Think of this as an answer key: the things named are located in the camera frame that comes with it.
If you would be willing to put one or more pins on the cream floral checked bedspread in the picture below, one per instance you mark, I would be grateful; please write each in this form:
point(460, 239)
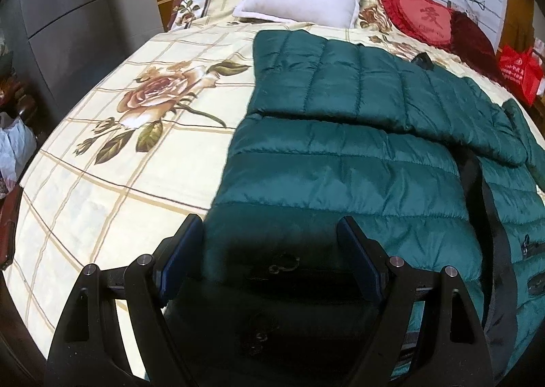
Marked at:
point(127, 182)

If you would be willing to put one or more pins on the dark wooden furniture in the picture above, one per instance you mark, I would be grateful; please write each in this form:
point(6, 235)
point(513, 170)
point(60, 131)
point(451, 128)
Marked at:
point(9, 229)

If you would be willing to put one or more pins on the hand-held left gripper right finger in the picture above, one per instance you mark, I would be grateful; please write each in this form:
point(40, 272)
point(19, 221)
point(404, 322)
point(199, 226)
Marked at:
point(362, 261)

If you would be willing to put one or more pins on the dark red velvet cushion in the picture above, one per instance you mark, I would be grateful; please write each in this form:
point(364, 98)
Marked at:
point(474, 44)

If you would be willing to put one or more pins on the grey wardrobe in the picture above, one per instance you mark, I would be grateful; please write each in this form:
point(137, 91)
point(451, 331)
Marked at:
point(76, 8)

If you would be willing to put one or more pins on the red heart-shaped cushion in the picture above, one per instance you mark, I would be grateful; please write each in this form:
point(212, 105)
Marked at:
point(419, 14)

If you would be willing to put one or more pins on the white plastic bag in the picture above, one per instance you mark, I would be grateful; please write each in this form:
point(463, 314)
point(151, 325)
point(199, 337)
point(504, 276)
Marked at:
point(15, 148)

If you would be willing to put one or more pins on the red shopping bag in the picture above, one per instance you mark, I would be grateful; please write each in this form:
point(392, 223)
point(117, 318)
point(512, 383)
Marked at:
point(521, 72)

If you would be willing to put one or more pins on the green quilted down jacket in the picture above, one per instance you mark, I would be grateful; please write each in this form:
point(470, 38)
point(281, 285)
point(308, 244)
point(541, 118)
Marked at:
point(340, 165)

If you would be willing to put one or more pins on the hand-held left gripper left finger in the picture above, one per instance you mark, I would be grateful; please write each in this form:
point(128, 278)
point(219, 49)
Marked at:
point(181, 259)

